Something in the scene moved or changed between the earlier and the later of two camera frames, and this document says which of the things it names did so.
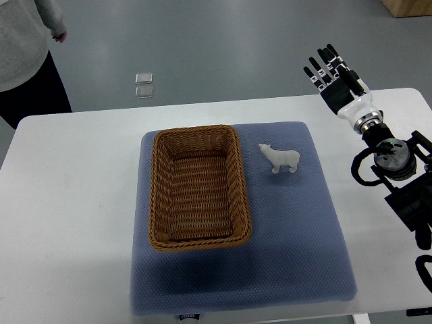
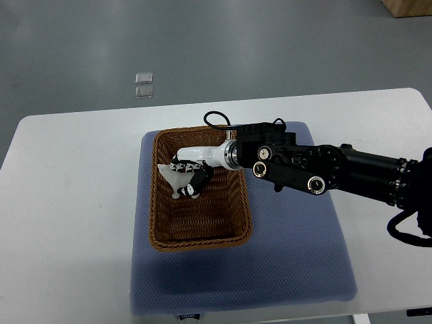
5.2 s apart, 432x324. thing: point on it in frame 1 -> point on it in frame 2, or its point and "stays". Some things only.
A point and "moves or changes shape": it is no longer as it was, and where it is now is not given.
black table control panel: [419, 311] stays
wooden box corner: [408, 8] stays
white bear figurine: [289, 158] moves or changes shape
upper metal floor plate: [144, 78] stays
